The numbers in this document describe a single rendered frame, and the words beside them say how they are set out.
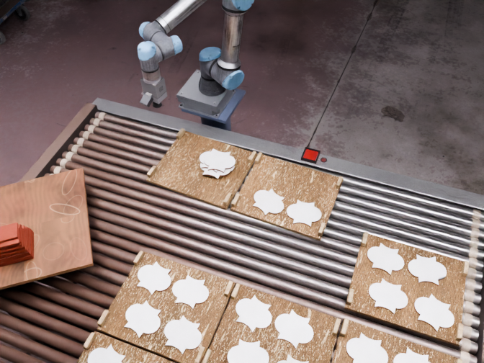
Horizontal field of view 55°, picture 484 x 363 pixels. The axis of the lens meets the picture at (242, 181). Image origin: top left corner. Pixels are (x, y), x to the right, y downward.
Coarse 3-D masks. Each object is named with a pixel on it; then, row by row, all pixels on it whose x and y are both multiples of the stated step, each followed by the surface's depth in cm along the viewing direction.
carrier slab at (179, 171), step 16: (176, 144) 228; (192, 144) 228; (208, 144) 228; (224, 144) 227; (176, 160) 222; (192, 160) 221; (240, 160) 221; (160, 176) 216; (176, 176) 215; (192, 176) 215; (208, 176) 215; (224, 176) 214; (240, 176) 214; (192, 192) 209; (208, 192) 209; (224, 192) 209; (224, 208) 204
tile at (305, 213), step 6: (294, 204) 203; (300, 204) 203; (306, 204) 203; (312, 204) 202; (288, 210) 201; (294, 210) 201; (300, 210) 200; (306, 210) 200; (312, 210) 200; (318, 210) 200; (288, 216) 200; (294, 216) 199; (300, 216) 199; (306, 216) 199; (312, 216) 198; (318, 216) 198; (294, 222) 197; (300, 222) 197; (306, 222) 197; (312, 222) 197
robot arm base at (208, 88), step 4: (200, 80) 247; (204, 80) 242; (208, 80) 241; (212, 80) 241; (200, 84) 246; (204, 84) 244; (208, 84) 242; (212, 84) 242; (216, 84) 243; (200, 88) 247; (204, 88) 245; (208, 88) 244; (212, 88) 244; (216, 88) 244; (220, 88) 245; (224, 88) 247; (204, 92) 246; (208, 92) 245; (212, 92) 245; (216, 92) 245; (220, 92) 246; (212, 96) 246
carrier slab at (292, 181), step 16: (272, 160) 220; (256, 176) 214; (272, 176) 214; (288, 176) 213; (304, 176) 213; (320, 176) 213; (336, 176) 213; (240, 192) 208; (288, 192) 208; (304, 192) 208; (320, 192) 207; (336, 192) 207; (240, 208) 203; (256, 208) 203; (320, 208) 202; (272, 224) 199; (288, 224) 197; (304, 224) 197; (320, 224) 197; (320, 240) 193
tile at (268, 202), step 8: (256, 192) 207; (264, 192) 207; (272, 192) 207; (256, 200) 204; (264, 200) 204; (272, 200) 204; (280, 200) 204; (264, 208) 202; (272, 208) 202; (280, 208) 201
